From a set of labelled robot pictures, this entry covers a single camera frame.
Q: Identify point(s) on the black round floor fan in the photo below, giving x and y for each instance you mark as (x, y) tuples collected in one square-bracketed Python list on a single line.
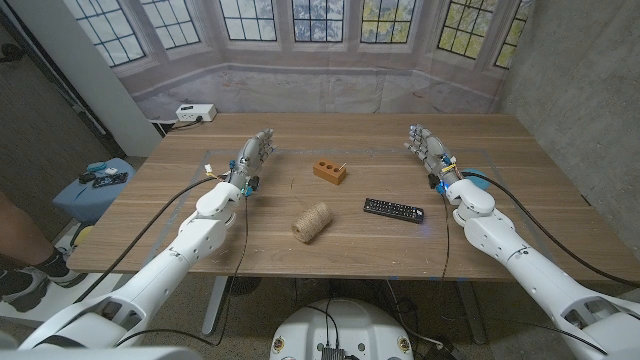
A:
[(245, 285)]

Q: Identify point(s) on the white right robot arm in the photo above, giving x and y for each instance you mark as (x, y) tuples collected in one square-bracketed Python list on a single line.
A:
[(525, 270)]

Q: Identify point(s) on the blue padded stool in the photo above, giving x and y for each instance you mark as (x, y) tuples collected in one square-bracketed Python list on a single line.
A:
[(85, 200)]

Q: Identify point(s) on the grey and black shoe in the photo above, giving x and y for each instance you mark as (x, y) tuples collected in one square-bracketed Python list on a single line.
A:
[(25, 290)]

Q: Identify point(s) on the white table leg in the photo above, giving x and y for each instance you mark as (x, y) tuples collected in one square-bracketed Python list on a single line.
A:
[(215, 305), (472, 315)]

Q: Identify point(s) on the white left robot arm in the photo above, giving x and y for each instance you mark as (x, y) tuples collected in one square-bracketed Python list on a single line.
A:
[(165, 260)]

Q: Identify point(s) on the black remote control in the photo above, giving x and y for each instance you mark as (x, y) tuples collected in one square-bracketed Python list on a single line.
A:
[(392, 210)]

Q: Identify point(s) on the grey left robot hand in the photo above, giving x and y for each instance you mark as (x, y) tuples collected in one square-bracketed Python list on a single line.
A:
[(252, 155)]

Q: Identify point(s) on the person's bare leg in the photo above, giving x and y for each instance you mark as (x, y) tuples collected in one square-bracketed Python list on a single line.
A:
[(20, 235)]

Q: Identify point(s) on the printed window backdrop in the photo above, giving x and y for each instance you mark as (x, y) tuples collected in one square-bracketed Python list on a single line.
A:
[(320, 90)]

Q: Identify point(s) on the white power strip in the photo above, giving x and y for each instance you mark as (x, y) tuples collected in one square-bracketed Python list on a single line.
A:
[(195, 113)]

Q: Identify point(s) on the blue round disc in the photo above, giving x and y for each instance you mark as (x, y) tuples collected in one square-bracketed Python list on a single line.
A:
[(482, 180)]

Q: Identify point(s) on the black flat device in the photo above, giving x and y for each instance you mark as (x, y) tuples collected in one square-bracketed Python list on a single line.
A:
[(110, 180)]

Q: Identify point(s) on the small white object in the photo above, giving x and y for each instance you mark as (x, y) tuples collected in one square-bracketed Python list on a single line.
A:
[(111, 171)]

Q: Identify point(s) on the yellow round object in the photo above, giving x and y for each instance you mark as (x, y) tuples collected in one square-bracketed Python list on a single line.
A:
[(84, 236)]

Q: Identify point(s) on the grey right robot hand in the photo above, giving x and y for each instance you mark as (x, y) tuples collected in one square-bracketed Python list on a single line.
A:
[(432, 150)]

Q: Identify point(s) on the small black object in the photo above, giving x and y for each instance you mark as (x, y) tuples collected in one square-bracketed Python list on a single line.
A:
[(87, 178)]

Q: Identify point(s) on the orange wooden block with holes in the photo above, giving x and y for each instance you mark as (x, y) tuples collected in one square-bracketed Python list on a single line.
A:
[(327, 172)]

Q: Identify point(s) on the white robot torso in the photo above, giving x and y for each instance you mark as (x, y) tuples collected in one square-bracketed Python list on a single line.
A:
[(350, 330)]

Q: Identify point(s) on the jute twine spool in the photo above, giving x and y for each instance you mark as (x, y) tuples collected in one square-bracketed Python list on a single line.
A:
[(311, 222)]

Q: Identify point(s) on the teal small object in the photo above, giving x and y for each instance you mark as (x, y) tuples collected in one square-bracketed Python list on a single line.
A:
[(97, 166)]

